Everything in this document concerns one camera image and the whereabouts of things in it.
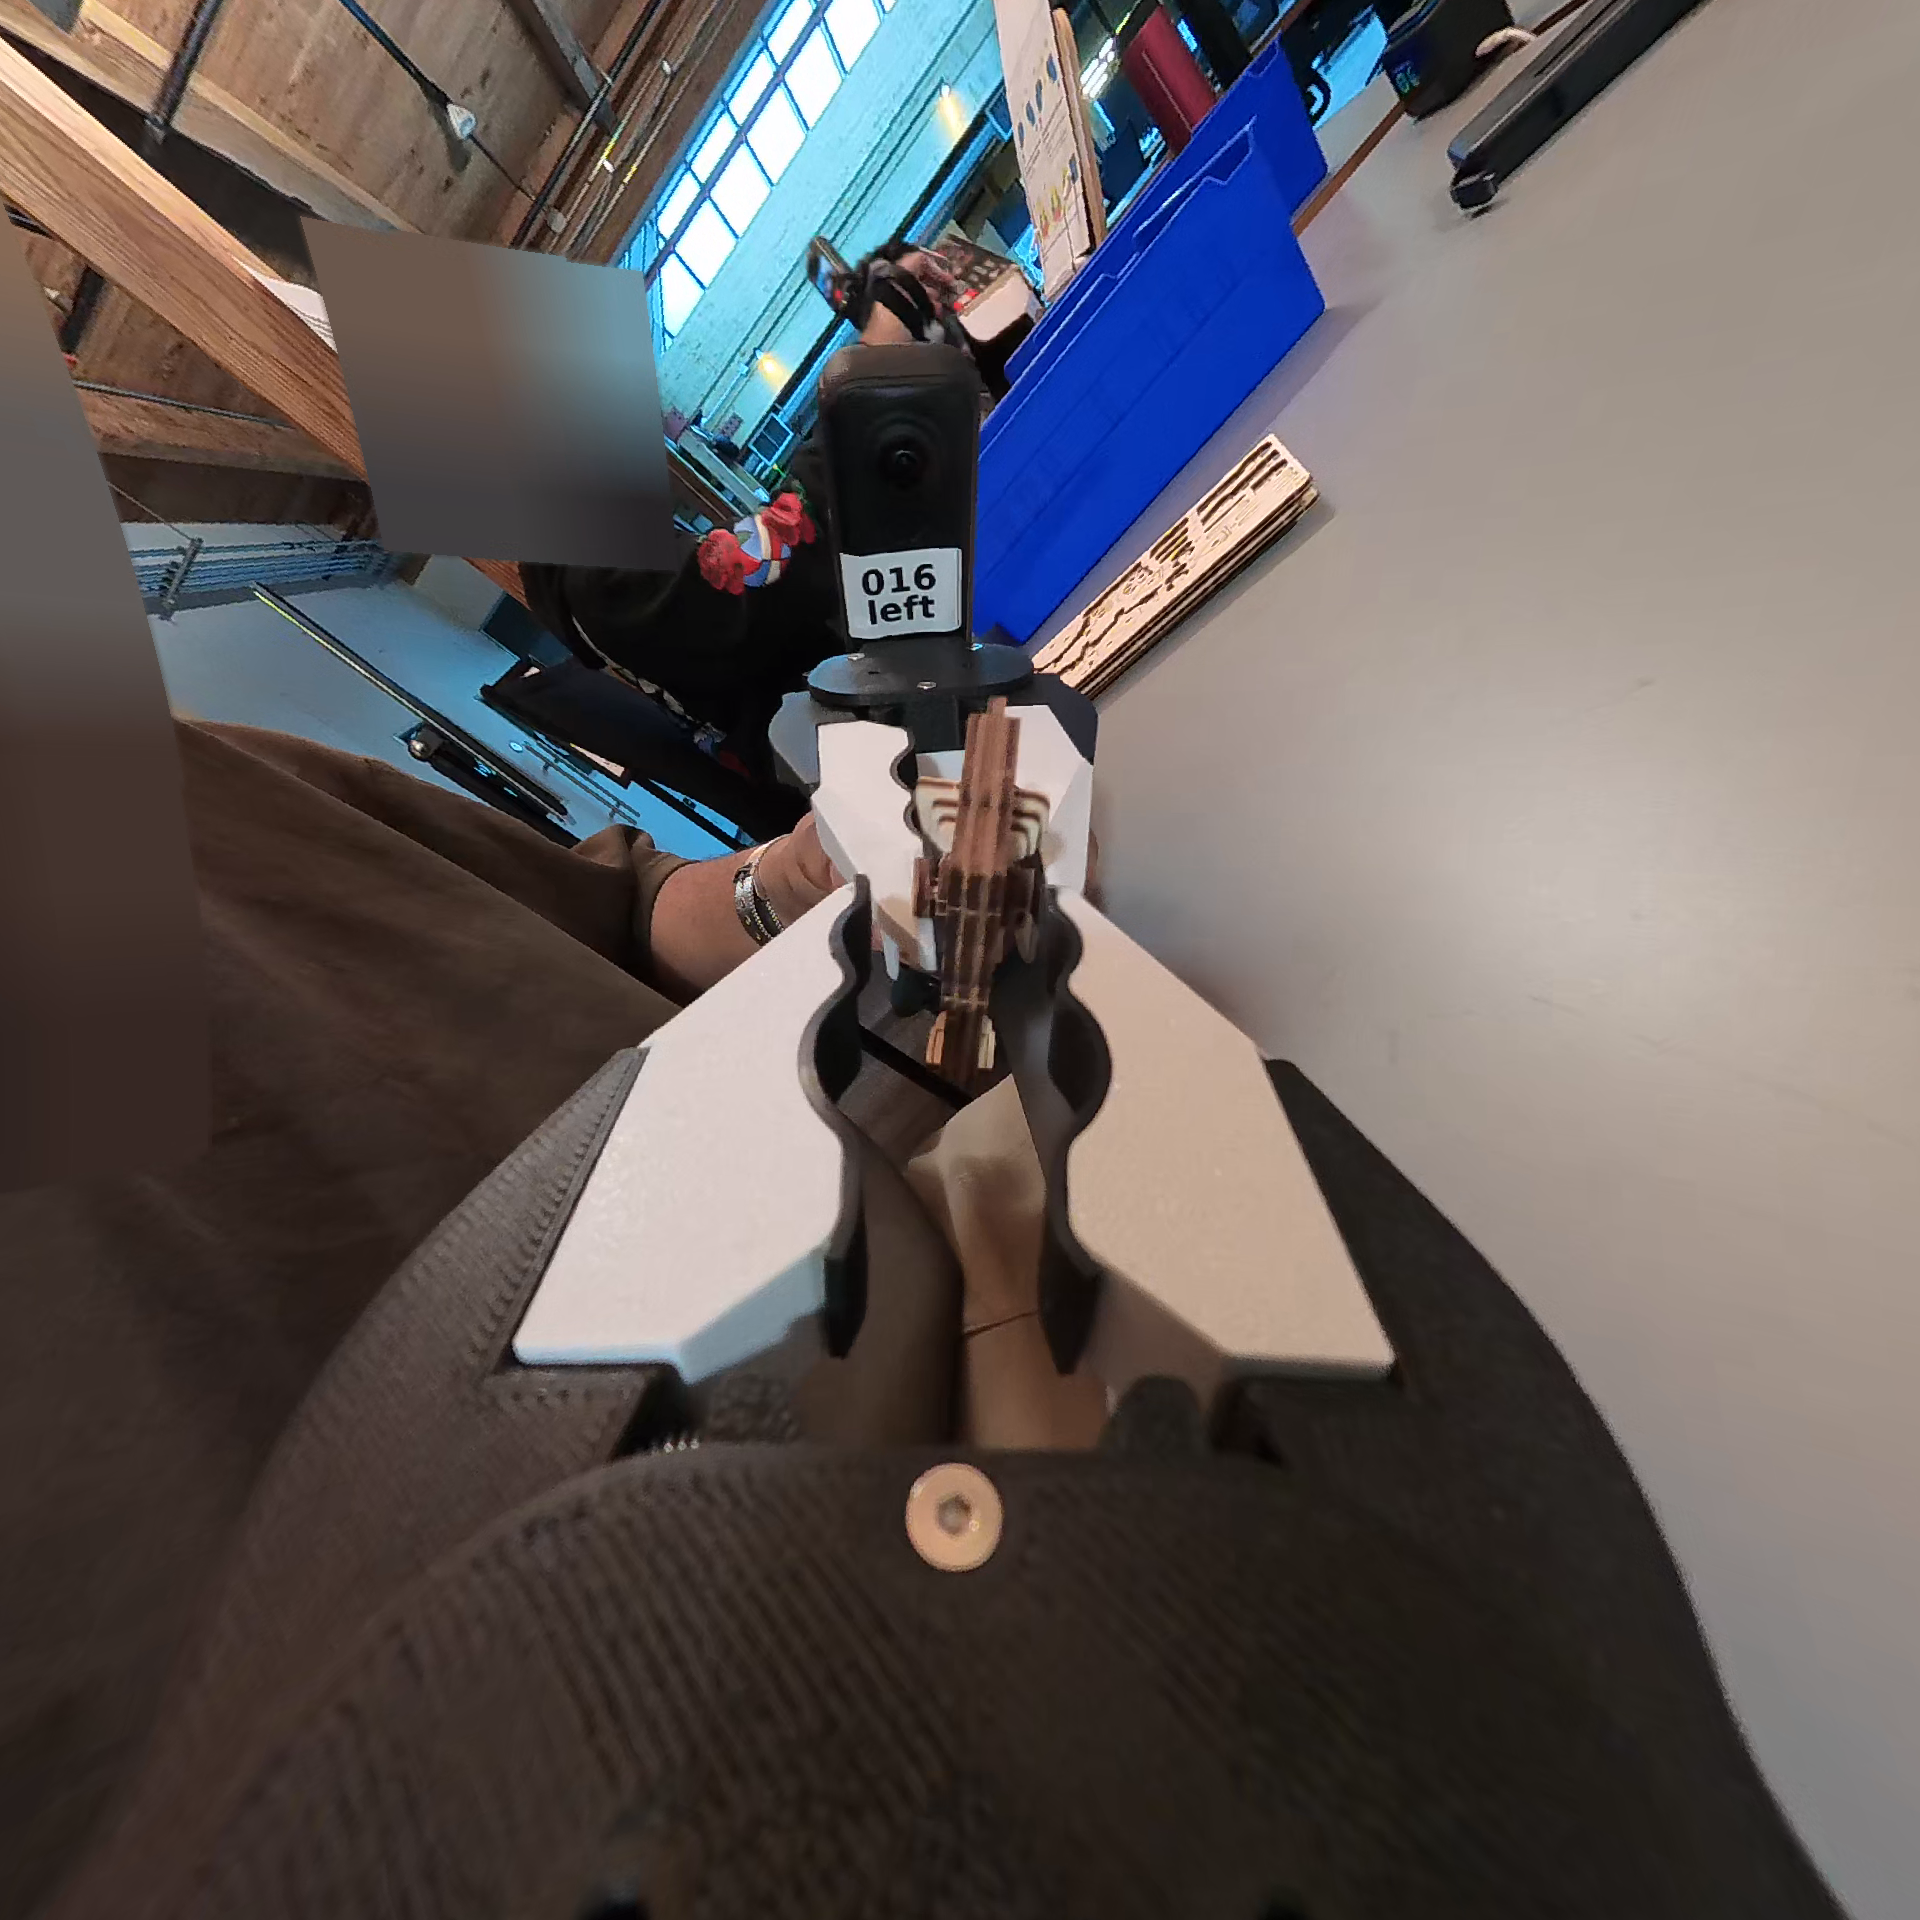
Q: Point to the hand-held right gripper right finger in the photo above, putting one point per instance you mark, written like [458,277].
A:
[1231,1214]

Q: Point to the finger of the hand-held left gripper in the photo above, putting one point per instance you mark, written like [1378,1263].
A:
[855,811]
[1065,804]

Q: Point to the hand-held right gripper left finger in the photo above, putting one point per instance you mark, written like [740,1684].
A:
[691,1201]

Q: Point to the wooden puzzle model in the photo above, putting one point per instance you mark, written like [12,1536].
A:
[968,901]

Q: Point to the person's left forearm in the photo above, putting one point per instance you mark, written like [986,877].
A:
[691,921]

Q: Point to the person's left hand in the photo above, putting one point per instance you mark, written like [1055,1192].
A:
[809,886]

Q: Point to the blue plastic bin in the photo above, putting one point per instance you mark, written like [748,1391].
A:
[1142,375]

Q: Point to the stack of wooden puzzle sheets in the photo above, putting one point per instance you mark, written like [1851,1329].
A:
[1185,571]

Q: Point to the printed cardboard sign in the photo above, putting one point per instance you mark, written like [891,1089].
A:
[1049,135]

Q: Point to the red cylinder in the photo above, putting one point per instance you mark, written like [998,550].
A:
[1171,60]

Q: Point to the black box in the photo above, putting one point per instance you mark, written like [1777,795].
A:
[1440,60]

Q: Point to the black keyboard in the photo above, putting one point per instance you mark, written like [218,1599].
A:
[1559,91]

